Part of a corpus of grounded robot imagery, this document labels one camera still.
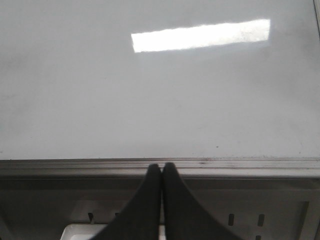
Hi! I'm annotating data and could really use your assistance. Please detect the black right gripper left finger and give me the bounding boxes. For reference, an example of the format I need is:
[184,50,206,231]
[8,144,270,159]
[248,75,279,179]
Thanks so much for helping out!
[92,164,161,240]

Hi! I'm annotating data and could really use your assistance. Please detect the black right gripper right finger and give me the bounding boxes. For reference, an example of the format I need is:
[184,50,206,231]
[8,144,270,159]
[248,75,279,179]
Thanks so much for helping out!
[162,162,238,240]

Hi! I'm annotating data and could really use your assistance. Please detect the white plastic marker tray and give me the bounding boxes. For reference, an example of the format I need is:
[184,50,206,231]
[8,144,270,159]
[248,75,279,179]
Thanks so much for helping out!
[61,222,168,240]

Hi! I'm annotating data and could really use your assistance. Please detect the white pegboard panel with hooks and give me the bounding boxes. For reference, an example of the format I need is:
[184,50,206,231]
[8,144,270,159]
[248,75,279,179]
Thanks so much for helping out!
[0,177,320,240]

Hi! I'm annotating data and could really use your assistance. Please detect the white whiteboard with metal frame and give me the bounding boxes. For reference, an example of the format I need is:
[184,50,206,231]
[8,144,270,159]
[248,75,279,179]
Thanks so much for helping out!
[0,0,320,179]

